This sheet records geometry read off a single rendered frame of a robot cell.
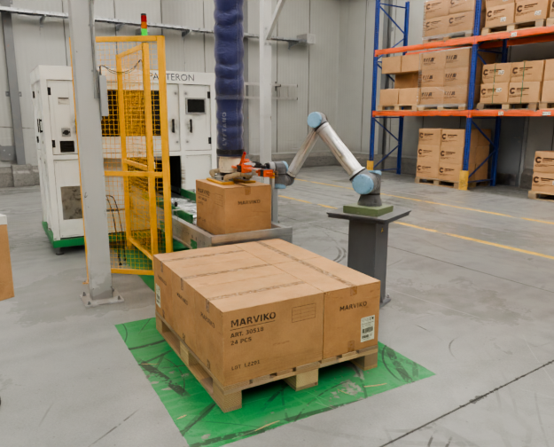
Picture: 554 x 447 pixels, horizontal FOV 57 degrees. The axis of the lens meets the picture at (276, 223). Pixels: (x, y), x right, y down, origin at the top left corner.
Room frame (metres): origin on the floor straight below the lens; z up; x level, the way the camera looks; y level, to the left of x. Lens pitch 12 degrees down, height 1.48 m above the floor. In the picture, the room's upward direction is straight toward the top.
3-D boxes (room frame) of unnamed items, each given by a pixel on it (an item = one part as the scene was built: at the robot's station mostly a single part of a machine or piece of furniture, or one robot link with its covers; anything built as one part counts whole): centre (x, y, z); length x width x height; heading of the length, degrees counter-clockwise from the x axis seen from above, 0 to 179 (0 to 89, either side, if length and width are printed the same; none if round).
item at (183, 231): (4.67, 1.04, 0.50); 2.31 x 0.05 x 0.19; 29
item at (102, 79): (4.02, 1.34, 1.62); 0.20 x 0.05 x 0.30; 29
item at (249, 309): (3.10, 0.12, 0.34); 1.20 x 1.00 x 0.40; 29
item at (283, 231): (3.81, 0.18, 0.58); 0.70 x 0.03 x 0.06; 119
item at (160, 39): (4.34, 1.30, 1.05); 0.87 x 0.10 x 2.10; 81
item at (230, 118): (4.14, 0.37, 1.68); 0.22 x 0.22 x 1.04
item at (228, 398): (3.10, 0.12, 0.07); 1.20 x 1.00 x 0.14; 29
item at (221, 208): (4.12, 0.36, 0.75); 0.60 x 0.40 x 0.40; 30
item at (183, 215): (5.01, 1.16, 0.60); 1.60 x 0.10 x 0.09; 29
